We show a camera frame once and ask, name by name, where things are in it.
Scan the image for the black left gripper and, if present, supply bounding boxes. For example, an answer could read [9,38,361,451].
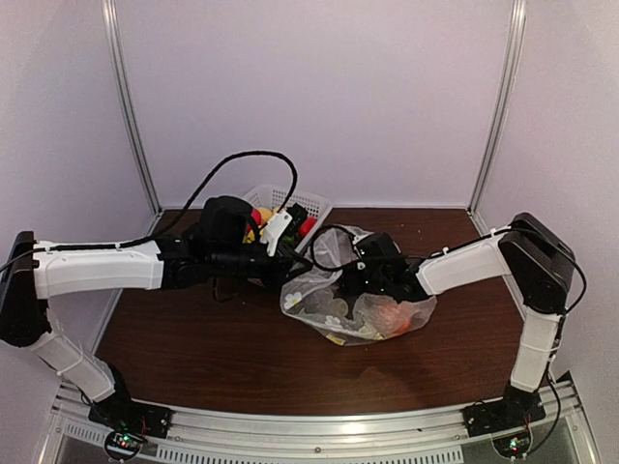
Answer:
[210,241,313,293]

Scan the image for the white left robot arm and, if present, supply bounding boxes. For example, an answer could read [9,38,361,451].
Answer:
[1,196,308,429]

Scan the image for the left aluminium corner post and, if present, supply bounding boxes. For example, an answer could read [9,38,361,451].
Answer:
[102,0,162,215]

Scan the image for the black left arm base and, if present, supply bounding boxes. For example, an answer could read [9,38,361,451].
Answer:
[81,364,172,463]

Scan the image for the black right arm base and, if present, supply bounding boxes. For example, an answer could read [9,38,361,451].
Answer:
[461,386,546,460]

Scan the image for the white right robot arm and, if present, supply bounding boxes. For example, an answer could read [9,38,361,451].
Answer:
[339,212,581,427]

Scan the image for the aluminium corner post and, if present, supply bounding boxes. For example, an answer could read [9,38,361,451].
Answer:
[467,0,527,217]
[102,0,162,215]

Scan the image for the clear printed plastic bag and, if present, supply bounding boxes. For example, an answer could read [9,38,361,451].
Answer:
[280,224,437,346]

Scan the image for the orange fruit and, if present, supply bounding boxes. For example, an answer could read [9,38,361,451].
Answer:
[375,302,424,338]

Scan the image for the yellow lemon in basket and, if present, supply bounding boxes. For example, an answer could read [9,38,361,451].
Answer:
[256,207,275,226]

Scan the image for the pink fruit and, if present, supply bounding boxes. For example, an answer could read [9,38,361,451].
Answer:
[251,208,262,226]

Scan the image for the red fruit in basket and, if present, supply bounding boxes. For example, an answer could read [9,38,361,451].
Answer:
[299,217,317,237]

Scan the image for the right aluminium corner post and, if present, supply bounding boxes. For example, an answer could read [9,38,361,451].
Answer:
[467,0,527,217]

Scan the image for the white perforated plastic basket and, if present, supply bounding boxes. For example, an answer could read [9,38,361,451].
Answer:
[242,185,333,253]

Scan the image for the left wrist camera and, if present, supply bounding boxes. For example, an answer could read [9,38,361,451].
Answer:
[259,203,309,257]

